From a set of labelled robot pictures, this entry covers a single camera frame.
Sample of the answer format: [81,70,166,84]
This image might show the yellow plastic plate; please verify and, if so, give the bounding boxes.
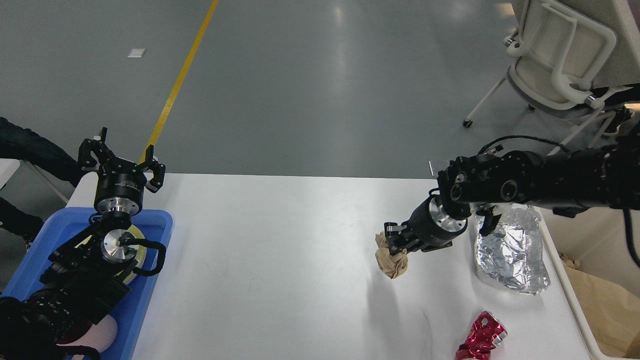
[79,225,147,285]

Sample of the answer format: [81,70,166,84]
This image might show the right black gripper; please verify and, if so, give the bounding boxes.
[383,194,468,256]

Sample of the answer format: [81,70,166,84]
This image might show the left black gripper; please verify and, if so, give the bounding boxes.
[77,127,166,216]

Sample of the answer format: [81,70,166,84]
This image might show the white floor marker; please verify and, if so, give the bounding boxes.
[126,48,147,59]

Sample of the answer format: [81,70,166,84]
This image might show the aluminium foil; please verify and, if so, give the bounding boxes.
[470,203,551,296]

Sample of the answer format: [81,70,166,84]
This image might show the brown paper ball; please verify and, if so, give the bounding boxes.
[375,232,409,280]

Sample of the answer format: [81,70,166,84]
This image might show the white office chair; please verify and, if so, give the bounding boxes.
[482,0,639,146]

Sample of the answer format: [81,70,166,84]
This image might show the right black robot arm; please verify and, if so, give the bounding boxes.
[384,131,640,264]

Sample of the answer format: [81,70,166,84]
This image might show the red shiny wrapper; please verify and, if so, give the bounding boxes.
[454,310,508,360]

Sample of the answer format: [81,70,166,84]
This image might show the brown paper bag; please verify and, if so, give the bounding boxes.
[558,253,640,359]

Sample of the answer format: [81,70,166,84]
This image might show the dark clothed person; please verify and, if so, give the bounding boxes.
[0,117,86,187]

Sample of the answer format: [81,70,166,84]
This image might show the pink mug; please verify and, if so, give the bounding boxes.
[57,315,118,353]

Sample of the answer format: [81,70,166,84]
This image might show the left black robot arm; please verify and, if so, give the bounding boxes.
[1,127,167,360]

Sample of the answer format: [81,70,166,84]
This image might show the beige waste bin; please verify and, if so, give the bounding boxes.
[538,207,640,360]

